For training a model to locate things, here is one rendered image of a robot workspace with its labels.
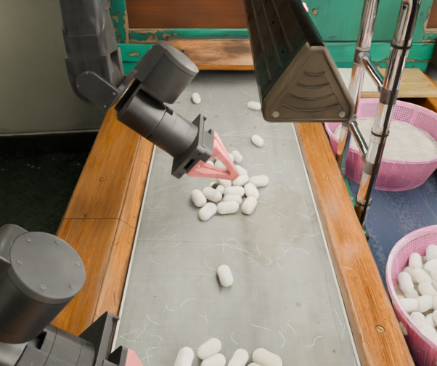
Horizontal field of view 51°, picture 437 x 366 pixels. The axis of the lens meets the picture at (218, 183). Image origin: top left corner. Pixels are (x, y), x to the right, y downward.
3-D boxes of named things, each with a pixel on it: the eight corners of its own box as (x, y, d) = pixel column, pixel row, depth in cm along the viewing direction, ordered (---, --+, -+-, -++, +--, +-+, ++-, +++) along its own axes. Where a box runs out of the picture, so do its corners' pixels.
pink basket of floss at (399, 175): (404, 219, 85) (417, 179, 80) (294, 161, 101) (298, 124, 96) (467, 165, 100) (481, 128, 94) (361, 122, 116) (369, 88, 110)
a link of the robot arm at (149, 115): (112, 105, 67) (107, 120, 62) (139, 69, 65) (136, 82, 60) (151, 131, 70) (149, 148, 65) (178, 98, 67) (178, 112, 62)
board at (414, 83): (300, 98, 107) (300, 93, 106) (291, 72, 119) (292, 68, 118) (440, 97, 107) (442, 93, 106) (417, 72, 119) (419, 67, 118)
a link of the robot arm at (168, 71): (90, 72, 68) (70, 86, 60) (133, 9, 64) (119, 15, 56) (155, 123, 71) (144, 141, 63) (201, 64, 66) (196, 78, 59)
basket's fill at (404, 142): (341, 192, 91) (345, 168, 88) (320, 135, 109) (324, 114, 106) (453, 192, 91) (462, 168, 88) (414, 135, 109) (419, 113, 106)
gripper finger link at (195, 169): (249, 147, 74) (204, 114, 71) (252, 172, 68) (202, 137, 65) (223, 173, 77) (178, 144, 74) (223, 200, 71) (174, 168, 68)
